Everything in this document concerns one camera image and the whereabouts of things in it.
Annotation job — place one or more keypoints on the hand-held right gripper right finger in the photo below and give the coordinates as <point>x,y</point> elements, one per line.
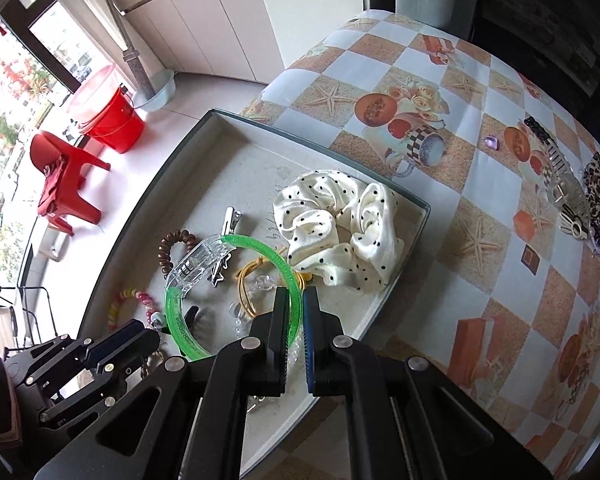
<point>310,330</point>

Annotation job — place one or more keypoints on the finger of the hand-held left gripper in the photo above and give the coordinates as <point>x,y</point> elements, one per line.
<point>137,347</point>
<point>115,338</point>

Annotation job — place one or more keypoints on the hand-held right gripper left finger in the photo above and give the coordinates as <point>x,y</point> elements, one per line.
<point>283,320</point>

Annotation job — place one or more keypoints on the small white bead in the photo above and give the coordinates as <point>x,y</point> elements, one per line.
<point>157,321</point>

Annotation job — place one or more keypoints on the green plastic bangle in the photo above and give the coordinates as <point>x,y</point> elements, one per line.
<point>177,320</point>

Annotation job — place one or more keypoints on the grey box with white inside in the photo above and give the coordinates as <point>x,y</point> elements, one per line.
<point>240,160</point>

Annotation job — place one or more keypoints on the dark hair clip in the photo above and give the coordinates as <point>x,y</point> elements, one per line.
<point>200,317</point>

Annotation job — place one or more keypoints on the clear rectangular hair claw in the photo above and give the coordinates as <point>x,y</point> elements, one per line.
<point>195,260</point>

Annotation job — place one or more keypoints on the white polka-dot scrunchie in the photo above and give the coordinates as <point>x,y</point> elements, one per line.
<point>340,225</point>

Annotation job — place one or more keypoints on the red plastic stool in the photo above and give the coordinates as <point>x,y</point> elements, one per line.
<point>65,180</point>

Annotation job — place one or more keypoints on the checked printed tablecloth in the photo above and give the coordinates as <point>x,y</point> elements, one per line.
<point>480,260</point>

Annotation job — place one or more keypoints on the red plastic bucket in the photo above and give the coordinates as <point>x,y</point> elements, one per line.
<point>112,115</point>

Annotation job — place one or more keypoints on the light blue basin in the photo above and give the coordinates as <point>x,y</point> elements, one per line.
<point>157,92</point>

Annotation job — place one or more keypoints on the purple heart bead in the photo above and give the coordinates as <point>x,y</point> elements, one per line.
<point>494,143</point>

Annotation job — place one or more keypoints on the grey mop pole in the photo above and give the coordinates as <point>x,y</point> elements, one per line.
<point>137,67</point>

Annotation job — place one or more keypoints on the cream hair claw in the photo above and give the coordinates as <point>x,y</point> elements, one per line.
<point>577,226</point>

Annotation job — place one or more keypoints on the large clear hair claw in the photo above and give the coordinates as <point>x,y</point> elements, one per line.
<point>567,195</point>

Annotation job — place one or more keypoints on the clear comb hair claw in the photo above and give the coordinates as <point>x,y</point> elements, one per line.
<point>557,157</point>

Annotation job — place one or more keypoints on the black beaded hair clip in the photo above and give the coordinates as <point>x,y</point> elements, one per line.
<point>536,130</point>

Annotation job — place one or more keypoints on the white cabinet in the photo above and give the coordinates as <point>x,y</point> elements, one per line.
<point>205,25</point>

